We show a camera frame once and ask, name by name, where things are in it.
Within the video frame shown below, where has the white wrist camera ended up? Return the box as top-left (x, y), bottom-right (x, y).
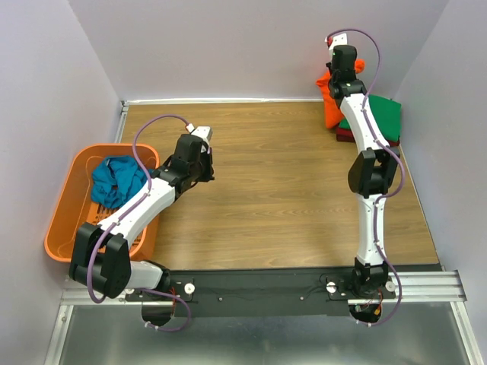
top-left (186, 123), bottom-right (212, 154)
top-left (326, 32), bottom-right (348, 52)

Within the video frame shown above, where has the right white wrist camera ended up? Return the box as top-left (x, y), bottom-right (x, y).
top-left (326, 32), bottom-right (348, 52)

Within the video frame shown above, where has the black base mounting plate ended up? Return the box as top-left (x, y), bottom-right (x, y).
top-left (125, 266), bottom-right (396, 319)

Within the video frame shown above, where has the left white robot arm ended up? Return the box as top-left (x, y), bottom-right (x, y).
top-left (68, 126), bottom-right (214, 298)

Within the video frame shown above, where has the orange t shirt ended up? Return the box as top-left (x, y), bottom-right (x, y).
top-left (316, 70), bottom-right (345, 129)

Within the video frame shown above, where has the folded dark red t shirt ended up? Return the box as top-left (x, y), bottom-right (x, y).
top-left (335, 126), bottom-right (400, 147)

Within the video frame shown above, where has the teal t shirt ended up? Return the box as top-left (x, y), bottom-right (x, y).
top-left (91, 155), bottom-right (147, 208)

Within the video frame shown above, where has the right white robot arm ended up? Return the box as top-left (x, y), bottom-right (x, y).
top-left (327, 44), bottom-right (400, 295)

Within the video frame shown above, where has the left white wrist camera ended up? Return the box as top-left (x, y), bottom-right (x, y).
top-left (186, 123), bottom-right (212, 154)

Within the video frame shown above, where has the orange plastic basket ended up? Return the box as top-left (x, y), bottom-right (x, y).
top-left (44, 143), bottom-right (160, 263)

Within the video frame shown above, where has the folded green t shirt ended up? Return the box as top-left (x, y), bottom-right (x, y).
top-left (336, 95), bottom-right (401, 141)

